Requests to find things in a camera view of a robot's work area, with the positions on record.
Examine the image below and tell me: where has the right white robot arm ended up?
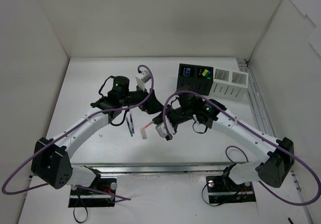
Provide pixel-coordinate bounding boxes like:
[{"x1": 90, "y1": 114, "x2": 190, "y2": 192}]
[{"x1": 153, "y1": 89, "x2": 294, "y2": 190}]

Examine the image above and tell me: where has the purple cable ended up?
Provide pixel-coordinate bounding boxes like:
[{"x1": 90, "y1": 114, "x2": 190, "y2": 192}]
[
  {"x1": 1, "y1": 64, "x2": 154, "y2": 202},
  {"x1": 162, "y1": 91, "x2": 319, "y2": 206}
]

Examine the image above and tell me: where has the white divided organizer box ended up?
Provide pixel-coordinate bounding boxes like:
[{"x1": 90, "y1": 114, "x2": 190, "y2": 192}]
[{"x1": 209, "y1": 68, "x2": 248, "y2": 101}]

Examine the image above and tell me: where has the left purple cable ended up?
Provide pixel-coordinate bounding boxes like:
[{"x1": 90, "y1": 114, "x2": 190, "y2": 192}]
[{"x1": 1, "y1": 64, "x2": 154, "y2": 202}]

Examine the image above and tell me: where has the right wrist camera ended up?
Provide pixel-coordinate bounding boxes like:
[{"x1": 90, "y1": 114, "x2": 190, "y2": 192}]
[{"x1": 155, "y1": 123, "x2": 175, "y2": 141}]

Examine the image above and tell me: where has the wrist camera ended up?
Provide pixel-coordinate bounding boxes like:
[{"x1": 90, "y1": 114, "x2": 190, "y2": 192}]
[
  {"x1": 135, "y1": 70, "x2": 151, "y2": 91},
  {"x1": 155, "y1": 123, "x2": 175, "y2": 141}
]

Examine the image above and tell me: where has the yellow highlighter marker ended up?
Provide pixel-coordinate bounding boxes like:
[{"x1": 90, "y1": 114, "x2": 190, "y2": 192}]
[{"x1": 202, "y1": 69, "x2": 211, "y2": 78}]

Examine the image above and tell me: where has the teal tipped pen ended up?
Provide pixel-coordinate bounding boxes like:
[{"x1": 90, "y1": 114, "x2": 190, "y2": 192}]
[{"x1": 125, "y1": 117, "x2": 133, "y2": 137}]

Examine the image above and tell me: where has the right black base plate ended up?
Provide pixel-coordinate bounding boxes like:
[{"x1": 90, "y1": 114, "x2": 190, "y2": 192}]
[{"x1": 201, "y1": 175, "x2": 256, "y2": 206}]

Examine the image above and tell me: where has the red pen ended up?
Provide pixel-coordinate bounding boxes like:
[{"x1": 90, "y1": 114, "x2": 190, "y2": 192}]
[{"x1": 140, "y1": 121, "x2": 154, "y2": 130}]

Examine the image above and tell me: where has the aluminium rail frame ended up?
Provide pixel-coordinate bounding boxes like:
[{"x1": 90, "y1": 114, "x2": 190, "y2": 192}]
[{"x1": 36, "y1": 57, "x2": 301, "y2": 192}]

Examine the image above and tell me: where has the black divided organizer box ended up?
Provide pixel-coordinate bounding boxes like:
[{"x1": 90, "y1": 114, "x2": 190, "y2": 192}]
[{"x1": 177, "y1": 63, "x2": 214, "y2": 95}]

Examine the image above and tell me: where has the blue tipped pen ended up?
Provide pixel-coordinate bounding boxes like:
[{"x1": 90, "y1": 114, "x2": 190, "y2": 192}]
[{"x1": 129, "y1": 111, "x2": 134, "y2": 134}]

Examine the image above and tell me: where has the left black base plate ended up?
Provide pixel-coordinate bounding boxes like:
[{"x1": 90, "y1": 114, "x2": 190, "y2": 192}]
[{"x1": 69, "y1": 177, "x2": 117, "y2": 208}]

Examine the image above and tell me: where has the beige eraser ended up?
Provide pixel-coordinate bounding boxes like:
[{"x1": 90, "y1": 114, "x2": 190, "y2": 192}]
[{"x1": 140, "y1": 128, "x2": 147, "y2": 140}]

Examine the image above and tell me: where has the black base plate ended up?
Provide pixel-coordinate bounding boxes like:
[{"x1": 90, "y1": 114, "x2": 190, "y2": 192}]
[
  {"x1": 69, "y1": 177, "x2": 117, "y2": 208},
  {"x1": 201, "y1": 175, "x2": 256, "y2": 206}
]

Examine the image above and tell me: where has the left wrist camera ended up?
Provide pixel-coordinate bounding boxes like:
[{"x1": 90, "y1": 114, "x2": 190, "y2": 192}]
[{"x1": 135, "y1": 70, "x2": 151, "y2": 91}]

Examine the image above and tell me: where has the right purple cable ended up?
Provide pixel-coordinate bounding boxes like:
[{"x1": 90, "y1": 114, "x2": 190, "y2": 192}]
[{"x1": 162, "y1": 91, "x2": 319, "y2": 206}]

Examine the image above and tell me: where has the blue item left compartment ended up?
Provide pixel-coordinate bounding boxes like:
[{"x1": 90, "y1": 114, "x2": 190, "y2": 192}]
[{"x1": 185, "y1": 68, "x2": 191, "y2": 76}]

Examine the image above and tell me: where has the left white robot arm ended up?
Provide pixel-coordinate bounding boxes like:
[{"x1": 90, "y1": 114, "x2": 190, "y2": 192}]
[{"x1": 31, "y1": 71, "x2": 163, "y2": 194}]

